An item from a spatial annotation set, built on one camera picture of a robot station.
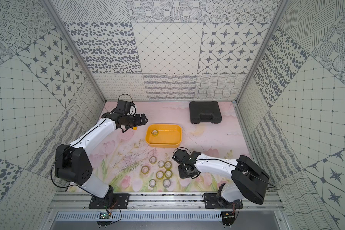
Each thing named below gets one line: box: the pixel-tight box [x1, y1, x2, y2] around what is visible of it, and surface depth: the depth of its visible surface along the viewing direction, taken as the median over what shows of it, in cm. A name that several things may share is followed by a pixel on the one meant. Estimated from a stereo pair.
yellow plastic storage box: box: [145, 123, 183, 149], surface depth 101 cm
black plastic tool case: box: [189, 101, 223, 125], surface depth 109 cm
